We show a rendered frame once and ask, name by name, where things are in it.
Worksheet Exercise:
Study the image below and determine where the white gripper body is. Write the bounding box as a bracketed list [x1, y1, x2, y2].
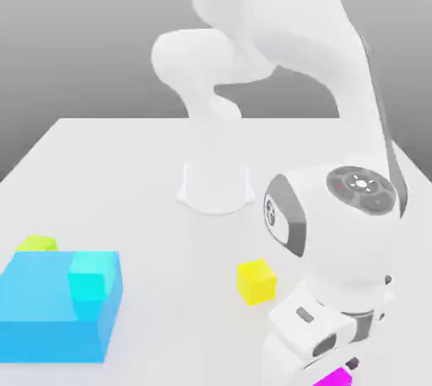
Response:
[261, 327, 353, 386]

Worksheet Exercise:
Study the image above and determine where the small magenta cube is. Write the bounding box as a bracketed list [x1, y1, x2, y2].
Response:
[311, 367, 353, 386]

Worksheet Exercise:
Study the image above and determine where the small yellow cube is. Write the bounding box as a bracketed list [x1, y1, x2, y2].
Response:
[236, 258, 278, 307]

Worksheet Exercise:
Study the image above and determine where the small cyan cube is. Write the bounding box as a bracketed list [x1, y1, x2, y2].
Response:
[67, 251, 118, 303]

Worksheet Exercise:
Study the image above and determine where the small lime cube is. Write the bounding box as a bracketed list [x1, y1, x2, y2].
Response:
[14, 234, 59, 253]

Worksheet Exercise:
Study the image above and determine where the large blue box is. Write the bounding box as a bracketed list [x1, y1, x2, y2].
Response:
[0, 250, 123, 364]

